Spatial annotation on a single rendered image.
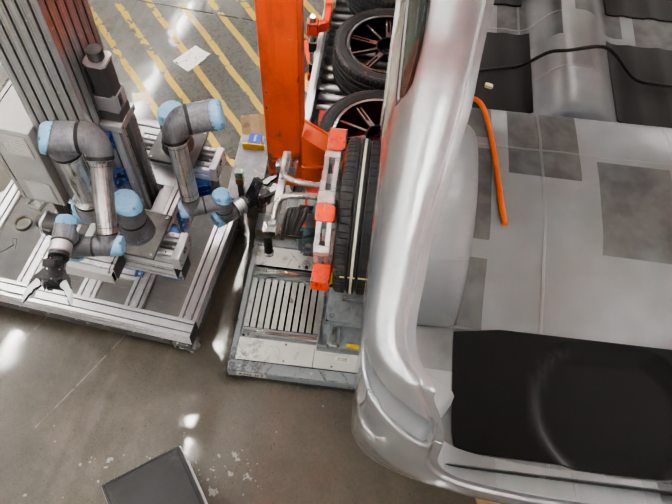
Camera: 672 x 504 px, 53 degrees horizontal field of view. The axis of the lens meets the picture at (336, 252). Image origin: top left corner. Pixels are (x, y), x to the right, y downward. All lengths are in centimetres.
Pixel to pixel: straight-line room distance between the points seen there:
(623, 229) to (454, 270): 78
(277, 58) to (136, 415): 182
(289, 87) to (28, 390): 196
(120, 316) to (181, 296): 30
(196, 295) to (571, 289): 177
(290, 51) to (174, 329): 145
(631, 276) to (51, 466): 267
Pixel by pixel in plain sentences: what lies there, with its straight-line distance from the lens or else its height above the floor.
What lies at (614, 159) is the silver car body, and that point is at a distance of 310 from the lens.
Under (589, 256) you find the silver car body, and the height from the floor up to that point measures 101.
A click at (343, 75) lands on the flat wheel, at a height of 42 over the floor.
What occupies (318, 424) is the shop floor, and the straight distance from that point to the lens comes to 336.
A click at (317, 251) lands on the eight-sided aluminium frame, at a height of 96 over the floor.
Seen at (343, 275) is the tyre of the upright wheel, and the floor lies 90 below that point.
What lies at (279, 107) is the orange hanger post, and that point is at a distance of 298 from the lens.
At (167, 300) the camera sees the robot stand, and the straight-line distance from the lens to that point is 347.
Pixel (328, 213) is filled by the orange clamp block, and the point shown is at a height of 114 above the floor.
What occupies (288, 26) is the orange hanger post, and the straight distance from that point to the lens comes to 267.
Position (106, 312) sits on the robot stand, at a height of 23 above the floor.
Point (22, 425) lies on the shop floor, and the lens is 364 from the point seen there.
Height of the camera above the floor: 321
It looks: 58 degrees down
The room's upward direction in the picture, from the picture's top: 3 degrees clockwise
